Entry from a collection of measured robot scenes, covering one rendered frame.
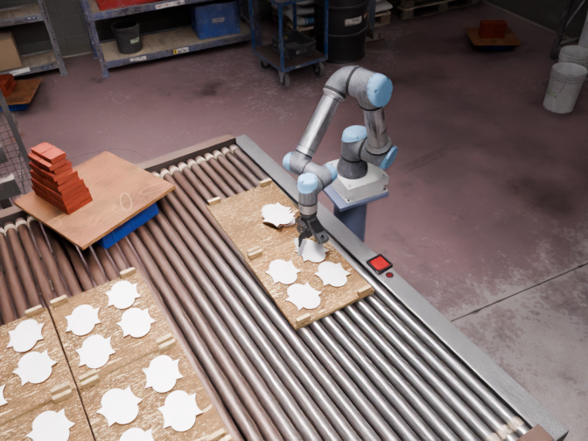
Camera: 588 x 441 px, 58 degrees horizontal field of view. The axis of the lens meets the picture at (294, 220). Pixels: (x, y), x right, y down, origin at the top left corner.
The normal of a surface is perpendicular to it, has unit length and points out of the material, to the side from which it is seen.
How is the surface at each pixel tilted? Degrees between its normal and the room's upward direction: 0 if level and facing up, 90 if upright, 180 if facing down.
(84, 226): 0
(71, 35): 90
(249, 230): 0
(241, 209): 0
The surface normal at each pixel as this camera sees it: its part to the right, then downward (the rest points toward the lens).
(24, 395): -0.03, -0.76
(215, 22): 0.36, 0.60
